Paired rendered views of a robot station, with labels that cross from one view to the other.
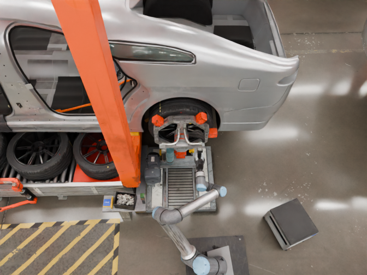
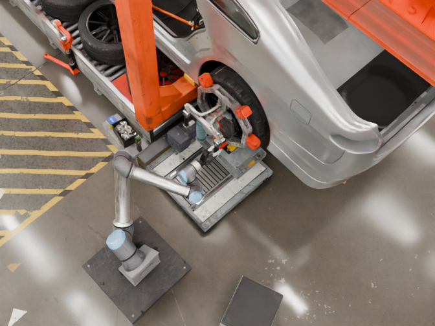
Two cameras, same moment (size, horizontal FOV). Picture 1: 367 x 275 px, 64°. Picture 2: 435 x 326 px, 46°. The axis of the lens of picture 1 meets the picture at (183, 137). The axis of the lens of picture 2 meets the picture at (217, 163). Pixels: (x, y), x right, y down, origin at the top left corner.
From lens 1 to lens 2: 1.72 m
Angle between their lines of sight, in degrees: 23
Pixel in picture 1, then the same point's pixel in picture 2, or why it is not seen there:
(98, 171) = not seen: hidden behind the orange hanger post
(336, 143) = (425, 310)
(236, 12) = not seen: outside the picture
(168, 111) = (220, 79)
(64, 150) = not seen: hidden behind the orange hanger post
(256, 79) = (307, 112)
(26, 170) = (84, 35)
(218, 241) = (164, 248)
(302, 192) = (313, 310)
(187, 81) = (244, 58)
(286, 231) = (233, 308)
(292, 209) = (264, 298)
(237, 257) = (164, 278)
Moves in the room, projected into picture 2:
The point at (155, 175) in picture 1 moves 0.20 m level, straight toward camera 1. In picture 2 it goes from (177, 140) to (161, 156)
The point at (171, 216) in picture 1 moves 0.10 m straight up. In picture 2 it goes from (120, 163) to (118, 157)
